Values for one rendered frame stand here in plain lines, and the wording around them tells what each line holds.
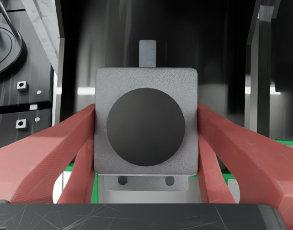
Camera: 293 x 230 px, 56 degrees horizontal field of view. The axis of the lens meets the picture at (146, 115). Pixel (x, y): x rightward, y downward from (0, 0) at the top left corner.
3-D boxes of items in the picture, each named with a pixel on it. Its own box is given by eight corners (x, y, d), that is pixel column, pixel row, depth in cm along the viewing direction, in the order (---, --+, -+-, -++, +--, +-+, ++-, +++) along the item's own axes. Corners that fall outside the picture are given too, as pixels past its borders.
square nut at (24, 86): (27, 91, 50) (25, 87, 49) (18, 91, 50) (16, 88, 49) (28, 83, 51) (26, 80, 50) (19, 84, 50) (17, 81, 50)
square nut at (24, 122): (27, 129, 46) (25, 127, 45) (18, 131, 46) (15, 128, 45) (28, 121, 47) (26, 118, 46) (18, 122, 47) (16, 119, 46)
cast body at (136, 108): (182, 183, 17) (205, 214, 10) (111, 182, 17) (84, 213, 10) (182, 50, 18) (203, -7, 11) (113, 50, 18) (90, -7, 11)
